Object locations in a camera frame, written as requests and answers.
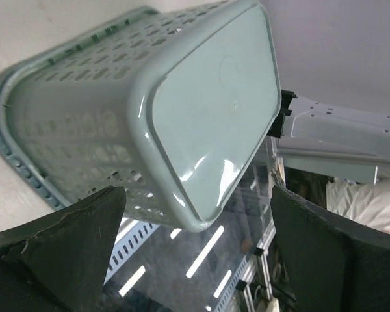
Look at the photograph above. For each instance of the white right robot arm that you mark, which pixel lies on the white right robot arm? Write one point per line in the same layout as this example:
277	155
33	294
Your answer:
333	141

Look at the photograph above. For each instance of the white slotted cable duct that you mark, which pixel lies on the white slotted cable duct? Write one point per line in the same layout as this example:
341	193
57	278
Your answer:
131	236

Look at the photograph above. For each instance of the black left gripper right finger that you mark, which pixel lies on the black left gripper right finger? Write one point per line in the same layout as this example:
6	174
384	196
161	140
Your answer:
333	263

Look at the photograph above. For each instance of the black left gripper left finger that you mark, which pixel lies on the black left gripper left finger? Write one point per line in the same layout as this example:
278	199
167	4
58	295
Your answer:
59	262

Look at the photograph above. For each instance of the light teal perforated basket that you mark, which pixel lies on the light teal perforated basket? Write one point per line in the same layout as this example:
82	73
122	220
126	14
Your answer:
172	107

